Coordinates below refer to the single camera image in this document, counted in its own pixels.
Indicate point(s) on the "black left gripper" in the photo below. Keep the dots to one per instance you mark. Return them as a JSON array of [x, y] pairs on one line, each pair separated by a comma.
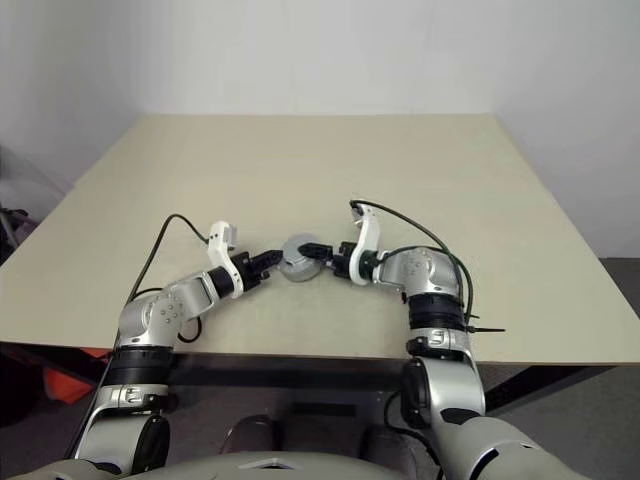
[[247, 272]]

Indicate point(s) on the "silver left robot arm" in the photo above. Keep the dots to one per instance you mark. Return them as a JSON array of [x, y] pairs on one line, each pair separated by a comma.
[[170, 310]]

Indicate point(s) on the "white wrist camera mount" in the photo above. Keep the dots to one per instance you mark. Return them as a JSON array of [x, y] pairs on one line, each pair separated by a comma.
[[220, 245], [367, 235]]

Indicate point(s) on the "orange object under table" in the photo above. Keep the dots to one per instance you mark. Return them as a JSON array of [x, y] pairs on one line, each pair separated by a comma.
[[65, 385]]

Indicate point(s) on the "grey robot torso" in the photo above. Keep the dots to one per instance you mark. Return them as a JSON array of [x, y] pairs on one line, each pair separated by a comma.
[[310, 470]]

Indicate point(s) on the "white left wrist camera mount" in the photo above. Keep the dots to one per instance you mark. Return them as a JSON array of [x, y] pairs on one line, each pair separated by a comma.
[[220, 245]]

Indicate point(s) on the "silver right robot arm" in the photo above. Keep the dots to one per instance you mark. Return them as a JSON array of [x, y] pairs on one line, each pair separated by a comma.
[[420, 270]]

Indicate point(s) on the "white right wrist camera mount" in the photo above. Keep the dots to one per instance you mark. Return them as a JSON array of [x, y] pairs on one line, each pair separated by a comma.
[[367, 235]]

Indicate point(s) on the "black table frame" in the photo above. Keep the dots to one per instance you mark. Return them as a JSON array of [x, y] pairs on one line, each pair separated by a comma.
[[300, 372]]

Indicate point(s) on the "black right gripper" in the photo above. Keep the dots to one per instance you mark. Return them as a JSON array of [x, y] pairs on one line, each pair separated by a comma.
[[342, 262]]

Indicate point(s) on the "dark background equipment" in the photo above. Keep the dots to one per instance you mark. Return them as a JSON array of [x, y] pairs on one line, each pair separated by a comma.
[[15, 220]]

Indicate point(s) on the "dark rounded shape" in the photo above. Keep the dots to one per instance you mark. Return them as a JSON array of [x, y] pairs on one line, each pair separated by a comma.
[[252, 432]]

